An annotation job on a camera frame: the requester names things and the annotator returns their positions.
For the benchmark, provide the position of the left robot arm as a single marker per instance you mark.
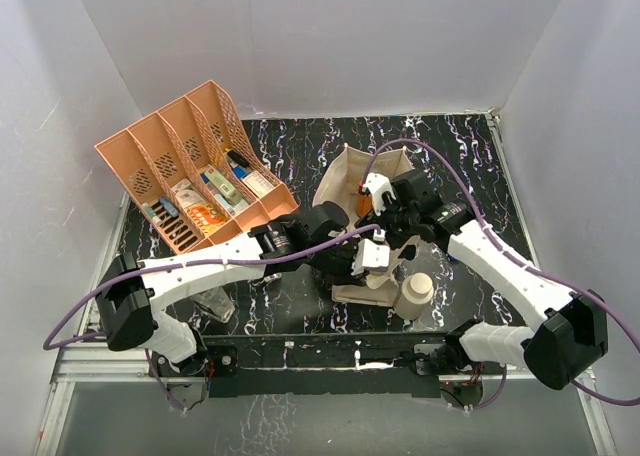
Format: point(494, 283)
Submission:
point(133, 295)

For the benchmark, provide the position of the tilted clear square bottle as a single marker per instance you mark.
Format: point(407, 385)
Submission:
point(215, 303)

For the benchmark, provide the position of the orange snack packet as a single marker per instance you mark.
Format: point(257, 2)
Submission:
point(206, 217)

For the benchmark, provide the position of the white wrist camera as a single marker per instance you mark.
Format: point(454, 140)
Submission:
point(379, 188)
point(373, 254)

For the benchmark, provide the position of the cream cylindrical bottle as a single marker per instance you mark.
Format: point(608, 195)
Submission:
point(415, 294)

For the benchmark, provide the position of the beige small carton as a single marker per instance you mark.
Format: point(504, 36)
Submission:
point(224, 186)

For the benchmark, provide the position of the white label box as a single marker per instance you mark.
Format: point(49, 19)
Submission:
point(259, 185)

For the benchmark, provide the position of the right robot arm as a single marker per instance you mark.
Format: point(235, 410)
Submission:
point(563, 332)

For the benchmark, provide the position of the beige canvas tote bag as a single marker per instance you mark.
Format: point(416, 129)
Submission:
point(340, 184)

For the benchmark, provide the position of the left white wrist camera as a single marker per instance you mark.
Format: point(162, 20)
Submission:
point(373, 254)

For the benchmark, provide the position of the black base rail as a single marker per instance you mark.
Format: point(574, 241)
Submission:
point(410, 363)

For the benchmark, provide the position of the pink plastic desk organizer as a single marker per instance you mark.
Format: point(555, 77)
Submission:
point(161, 160)

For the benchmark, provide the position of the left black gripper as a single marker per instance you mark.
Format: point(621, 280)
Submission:
point(345, 275)

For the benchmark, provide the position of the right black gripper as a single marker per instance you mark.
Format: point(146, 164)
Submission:
point(390, 204)

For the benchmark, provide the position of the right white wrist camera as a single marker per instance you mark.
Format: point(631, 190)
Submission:
point(379, 188)

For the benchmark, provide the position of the orange bottle blue cap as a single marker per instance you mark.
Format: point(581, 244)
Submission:
point(364, 205)

